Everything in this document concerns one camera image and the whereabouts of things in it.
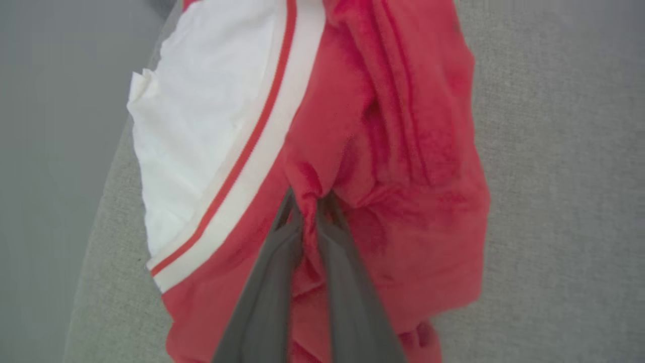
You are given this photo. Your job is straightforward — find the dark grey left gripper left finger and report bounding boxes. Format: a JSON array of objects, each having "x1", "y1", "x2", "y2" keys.
[{"x1": 212, "y1": 189, "x2": 304, "y2": 363}]

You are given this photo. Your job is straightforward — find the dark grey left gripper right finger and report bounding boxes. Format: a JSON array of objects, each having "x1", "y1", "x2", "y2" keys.
[{"x1": 316, "y1": 193, "x2": 407, "y2": 363}]

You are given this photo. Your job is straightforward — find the red and white garment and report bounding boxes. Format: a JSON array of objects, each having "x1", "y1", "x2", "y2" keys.
[{"x1": 126, "y1": 0, "x2": 491, "y2": 363}]

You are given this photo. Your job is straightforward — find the grey fabric sofa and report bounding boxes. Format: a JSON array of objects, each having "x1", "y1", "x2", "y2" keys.
[{"x1": 63, "y1": 0, "x2": 645, "y2": 363}]

